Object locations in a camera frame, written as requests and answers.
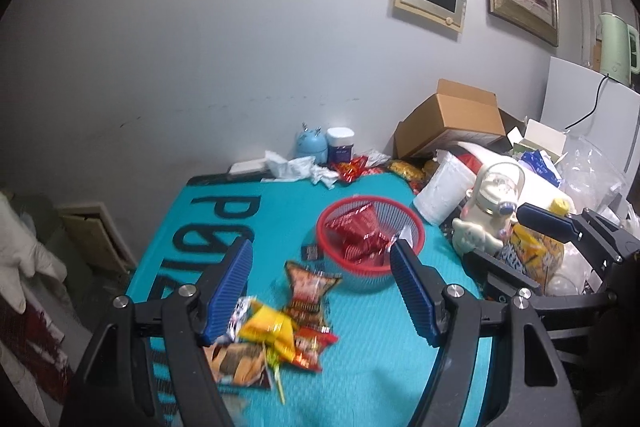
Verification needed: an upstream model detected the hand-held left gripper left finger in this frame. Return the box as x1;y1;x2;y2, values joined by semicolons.
60;237;254;427

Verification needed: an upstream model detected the red white plastic bag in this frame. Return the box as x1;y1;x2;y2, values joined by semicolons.
457;142;506;178

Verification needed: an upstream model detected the wooden wall vent panel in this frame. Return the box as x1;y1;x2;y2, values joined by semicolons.
55;202;138;275

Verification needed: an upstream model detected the red candy packet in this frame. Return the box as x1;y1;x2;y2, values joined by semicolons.
332;156;371;184

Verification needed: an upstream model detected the open cardboard box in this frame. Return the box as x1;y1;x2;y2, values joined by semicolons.
392;79;526;160

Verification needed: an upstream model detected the cream character water bottle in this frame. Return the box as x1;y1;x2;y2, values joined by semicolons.
451;162;527;268

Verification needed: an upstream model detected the red foil snack packet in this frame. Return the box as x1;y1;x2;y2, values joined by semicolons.
342;232;396;265
327;203;383;240

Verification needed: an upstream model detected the white louvered door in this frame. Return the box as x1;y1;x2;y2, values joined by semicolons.
572;0;616;68

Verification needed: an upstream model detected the clear plastic bag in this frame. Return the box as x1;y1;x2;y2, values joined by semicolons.
550;134;628;218

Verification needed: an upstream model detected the white silver snack packet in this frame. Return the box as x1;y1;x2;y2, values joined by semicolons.
220;296;261;343

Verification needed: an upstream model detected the teal printed mat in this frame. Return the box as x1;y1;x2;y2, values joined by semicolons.
125;174;493;427

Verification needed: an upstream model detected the clear plastic bottle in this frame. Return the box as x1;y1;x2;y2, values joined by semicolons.
545;272;596;298

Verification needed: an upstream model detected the crumpled white tissue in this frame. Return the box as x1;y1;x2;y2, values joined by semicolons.
309;164;341;188
264;150;317;182

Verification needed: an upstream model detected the blue deer humidifier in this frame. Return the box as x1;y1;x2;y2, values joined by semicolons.
294;122;330;158

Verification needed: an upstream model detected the white-lidded dark jar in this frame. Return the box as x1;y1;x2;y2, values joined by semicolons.
326;127;355;165

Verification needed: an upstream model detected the white jacket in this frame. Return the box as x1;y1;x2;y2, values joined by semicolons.
0;192;68;313

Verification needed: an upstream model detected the red plastic basket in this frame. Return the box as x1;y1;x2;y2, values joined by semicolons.
316;196;427;293

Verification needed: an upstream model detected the red spicy snack packet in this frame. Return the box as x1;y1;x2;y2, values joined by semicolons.
284;261;343;325

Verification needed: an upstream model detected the small white open carton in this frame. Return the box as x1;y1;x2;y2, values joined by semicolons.
507;119;568;162

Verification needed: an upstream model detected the blue white packet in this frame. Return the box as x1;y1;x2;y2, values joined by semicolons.
517;149;563;188

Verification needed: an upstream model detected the green yellow snack packet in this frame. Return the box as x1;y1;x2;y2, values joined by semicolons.
260;343;288;405

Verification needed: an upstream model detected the black power cable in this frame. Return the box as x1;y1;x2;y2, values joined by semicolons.
564;76;610;132

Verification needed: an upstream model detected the yellow drink bottle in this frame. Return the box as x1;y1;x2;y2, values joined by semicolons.
500;199;573;295

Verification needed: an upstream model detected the clear crumpled wrapper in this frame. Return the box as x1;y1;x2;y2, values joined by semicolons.
357;148;391;170

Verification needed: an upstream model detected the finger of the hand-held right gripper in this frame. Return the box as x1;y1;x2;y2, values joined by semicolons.
462;249;616;308
517;202;640;269

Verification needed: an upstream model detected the yellow snack bag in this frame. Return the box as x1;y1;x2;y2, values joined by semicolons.
389;159;426;182

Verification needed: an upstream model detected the brown orange snack packet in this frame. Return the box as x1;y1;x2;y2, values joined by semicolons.
207;341;273;392

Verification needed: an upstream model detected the green electric kettle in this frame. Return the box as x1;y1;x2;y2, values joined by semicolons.
597;12;640;85

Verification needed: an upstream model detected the red gold snack packet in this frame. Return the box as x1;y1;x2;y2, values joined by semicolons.
292;327;338;373

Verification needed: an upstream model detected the white flat box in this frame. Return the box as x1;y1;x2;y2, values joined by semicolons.
229;159;271;176

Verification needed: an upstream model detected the white padded envelope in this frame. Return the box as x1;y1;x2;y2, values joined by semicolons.
412;152;478;227

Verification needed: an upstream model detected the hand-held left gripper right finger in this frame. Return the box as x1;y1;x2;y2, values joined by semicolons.
389;239;583;427

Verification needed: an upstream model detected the red patterned cloth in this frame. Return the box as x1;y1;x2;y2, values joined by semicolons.
0;297;71;403

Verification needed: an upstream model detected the white fridge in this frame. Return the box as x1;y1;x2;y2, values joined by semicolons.
540;56;640;188

